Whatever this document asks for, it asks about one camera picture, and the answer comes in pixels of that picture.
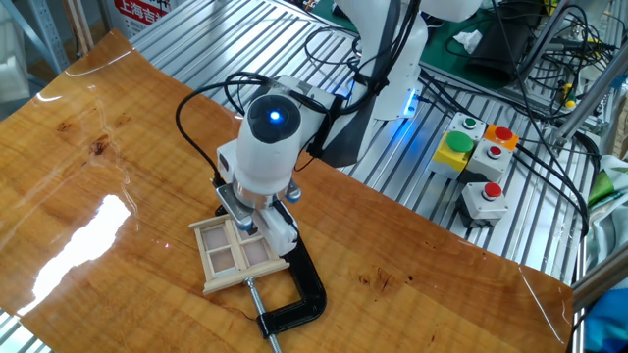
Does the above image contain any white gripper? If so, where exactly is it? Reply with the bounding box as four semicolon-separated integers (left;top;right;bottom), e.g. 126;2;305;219
254;202;300;258

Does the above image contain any miniature wooden sliding window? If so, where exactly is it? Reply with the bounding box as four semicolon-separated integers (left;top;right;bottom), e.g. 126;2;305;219
188;214;291;296

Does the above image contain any black C-clamp with steel screw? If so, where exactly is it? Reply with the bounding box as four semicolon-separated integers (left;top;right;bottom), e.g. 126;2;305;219
214;204;329;353

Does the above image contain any glossy wood-grain mat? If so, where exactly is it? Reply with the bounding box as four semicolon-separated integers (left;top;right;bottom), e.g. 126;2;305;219
0;27;575;353

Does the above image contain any yellow box with green button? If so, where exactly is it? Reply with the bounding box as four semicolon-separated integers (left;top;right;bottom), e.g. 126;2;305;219
430;129;476;180

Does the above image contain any grey box large red button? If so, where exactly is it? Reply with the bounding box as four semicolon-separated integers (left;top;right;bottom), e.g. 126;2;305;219
454;181;510;230

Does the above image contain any grey box small green button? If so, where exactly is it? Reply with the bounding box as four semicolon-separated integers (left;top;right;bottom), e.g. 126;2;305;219
447;111;488;143

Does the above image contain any grey box small red button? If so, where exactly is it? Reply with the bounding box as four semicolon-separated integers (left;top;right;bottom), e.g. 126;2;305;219
459;138;514;185

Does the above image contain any green table mat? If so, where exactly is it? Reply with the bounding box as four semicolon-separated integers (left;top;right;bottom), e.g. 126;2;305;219
313;0;546;92

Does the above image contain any orange box with red button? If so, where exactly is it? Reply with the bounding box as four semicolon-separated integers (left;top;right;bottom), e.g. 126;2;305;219
483;124;520;153

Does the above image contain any red and white sign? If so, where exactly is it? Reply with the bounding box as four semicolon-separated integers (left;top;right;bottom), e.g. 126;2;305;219
112;0;172;29

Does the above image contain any crumpled white tissue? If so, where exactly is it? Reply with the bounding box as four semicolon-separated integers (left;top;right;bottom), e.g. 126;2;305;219
451;29;485;55

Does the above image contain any black pouch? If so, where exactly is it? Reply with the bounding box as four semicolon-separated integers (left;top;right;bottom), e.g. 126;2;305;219
464;13;535;83

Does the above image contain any wooden stick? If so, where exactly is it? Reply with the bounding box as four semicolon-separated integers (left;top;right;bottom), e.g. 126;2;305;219
61;0;95;56

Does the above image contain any green and white cloth bag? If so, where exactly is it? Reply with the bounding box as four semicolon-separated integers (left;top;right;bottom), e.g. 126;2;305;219
585;153;628;277

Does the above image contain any blue cloth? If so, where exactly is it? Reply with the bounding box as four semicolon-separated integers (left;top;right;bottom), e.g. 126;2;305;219
582;287;628;353

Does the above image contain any silver camera with blue ends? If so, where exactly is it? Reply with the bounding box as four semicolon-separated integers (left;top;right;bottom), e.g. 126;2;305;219
214;177;303;232

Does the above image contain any black camera cable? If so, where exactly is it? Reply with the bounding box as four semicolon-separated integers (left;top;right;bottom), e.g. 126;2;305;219
175;72;272;188

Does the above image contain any blue metal shelf frame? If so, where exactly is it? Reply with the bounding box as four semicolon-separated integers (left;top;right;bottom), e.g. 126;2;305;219
0;0;71;76

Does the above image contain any slanted aluminium profile post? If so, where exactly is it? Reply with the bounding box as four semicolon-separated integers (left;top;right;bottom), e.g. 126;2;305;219
552;51;628;144

